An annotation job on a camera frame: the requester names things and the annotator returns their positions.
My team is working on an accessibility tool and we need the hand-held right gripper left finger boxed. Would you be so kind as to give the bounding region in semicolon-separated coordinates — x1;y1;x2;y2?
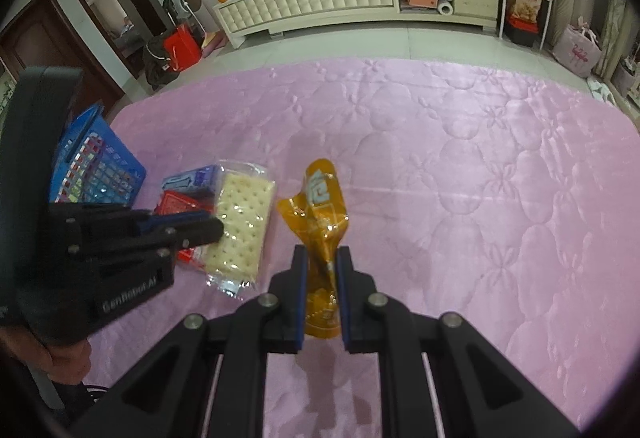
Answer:
75;245;309;438

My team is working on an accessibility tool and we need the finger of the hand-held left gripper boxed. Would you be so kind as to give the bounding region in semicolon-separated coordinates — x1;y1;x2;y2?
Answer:
159;217;225;253
132;210;213;237

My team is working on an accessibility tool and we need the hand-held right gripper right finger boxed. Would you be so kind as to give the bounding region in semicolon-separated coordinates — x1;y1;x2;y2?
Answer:
336;245;582;438

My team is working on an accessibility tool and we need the red square packet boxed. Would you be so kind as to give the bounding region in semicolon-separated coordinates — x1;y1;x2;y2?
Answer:
154;190;217;265

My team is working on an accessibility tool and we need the clear cracker packet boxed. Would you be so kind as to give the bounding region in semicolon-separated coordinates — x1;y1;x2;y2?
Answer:
204;160;277;297

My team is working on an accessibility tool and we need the blue packet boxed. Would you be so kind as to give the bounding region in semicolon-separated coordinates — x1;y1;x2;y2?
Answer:
160;165;222;199

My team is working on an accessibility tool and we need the orange foil pouch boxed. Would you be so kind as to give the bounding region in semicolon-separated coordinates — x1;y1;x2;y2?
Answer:
277;159;352;340

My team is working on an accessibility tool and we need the blue plastic basket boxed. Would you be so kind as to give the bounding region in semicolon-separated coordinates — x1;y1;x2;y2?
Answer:
49;102;147;208

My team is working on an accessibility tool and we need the person's left hand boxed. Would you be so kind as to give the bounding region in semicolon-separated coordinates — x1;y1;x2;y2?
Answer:
49;339;92;387

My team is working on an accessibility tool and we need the black bag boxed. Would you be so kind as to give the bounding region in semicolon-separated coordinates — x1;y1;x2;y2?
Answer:
142;35;182;87

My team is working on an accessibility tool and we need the red paper bag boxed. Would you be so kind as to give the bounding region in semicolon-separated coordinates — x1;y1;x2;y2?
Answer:
163;22;202;72

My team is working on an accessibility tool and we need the dark wooden door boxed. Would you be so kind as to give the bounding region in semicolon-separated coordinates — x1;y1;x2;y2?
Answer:
0;0;127;120

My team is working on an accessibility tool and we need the broom with pink bristles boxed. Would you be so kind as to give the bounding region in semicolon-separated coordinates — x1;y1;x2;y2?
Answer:
174;0;224;55

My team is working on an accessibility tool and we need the pair of white slippers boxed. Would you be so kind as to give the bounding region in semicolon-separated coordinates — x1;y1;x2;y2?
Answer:
587;77;617;105

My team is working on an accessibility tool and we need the pink tote bag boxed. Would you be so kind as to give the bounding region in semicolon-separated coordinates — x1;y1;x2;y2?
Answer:
552;17;604;79

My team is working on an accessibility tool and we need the small grey bin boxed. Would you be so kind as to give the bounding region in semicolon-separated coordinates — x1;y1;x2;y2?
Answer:
612;60;640;95

